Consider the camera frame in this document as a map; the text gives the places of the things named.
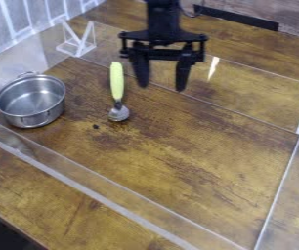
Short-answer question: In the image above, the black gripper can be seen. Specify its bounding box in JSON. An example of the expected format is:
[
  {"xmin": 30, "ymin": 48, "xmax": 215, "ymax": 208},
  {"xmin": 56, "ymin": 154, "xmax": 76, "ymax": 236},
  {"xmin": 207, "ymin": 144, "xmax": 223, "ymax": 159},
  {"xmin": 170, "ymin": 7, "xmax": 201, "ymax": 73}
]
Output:
[{"xmin": 119, "ymin": 30, "xmax": 210, "ymax": 92}]

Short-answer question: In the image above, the green handled metal spoon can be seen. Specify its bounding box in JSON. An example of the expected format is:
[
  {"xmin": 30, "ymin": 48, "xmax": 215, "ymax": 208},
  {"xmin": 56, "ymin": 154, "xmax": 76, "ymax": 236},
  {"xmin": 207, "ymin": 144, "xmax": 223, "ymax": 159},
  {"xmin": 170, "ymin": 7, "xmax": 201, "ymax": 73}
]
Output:
[{"xmin": 108, "ymin": 62, "xmax": 130, "ymax": 122}]

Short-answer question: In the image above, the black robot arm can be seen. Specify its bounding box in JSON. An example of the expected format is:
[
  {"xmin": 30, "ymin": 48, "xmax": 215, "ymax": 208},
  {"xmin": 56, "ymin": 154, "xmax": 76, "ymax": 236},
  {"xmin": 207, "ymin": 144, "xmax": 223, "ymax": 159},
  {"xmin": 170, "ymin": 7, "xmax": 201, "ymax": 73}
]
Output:
[{"xmin": 119, "ymin": 0, "xmax": 210, "ymax": 92}]

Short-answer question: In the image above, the black strip on table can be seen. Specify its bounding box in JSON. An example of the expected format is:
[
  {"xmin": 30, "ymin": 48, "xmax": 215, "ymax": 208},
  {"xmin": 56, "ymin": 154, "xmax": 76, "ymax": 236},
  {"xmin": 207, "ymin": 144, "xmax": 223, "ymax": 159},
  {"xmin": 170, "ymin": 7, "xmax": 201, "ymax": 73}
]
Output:
[{"xmin": 194, "ymin": 4, "xmax": 279, "ymax": 31}]

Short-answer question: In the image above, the small steel pot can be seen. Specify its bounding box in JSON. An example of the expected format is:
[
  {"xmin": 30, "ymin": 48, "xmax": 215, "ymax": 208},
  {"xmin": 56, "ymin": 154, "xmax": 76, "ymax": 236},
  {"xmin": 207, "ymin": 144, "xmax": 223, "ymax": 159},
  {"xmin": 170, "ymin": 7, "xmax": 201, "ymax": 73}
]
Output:
[{"xmin": 0, "ymin": 71, "xmax": 67, "ymax": 129}]

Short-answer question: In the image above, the clear acrylic barrier front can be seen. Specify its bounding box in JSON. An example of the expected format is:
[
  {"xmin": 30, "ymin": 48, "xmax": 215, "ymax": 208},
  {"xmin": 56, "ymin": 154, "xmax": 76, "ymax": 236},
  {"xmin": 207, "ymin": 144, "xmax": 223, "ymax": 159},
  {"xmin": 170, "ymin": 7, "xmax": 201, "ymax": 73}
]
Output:
[{"xmin": 0, "ymin": 124, "xmax": 247, "ymax": 250}]

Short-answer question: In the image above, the clear acrylic triangle bracket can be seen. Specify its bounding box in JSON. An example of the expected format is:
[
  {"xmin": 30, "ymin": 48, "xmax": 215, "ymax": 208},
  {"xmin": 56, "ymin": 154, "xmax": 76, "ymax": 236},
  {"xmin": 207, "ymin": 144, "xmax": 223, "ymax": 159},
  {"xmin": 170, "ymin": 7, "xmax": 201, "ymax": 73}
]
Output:
[{"xmin": 56, "ymin": 21, "xmax": 96, "ymax": 58}]

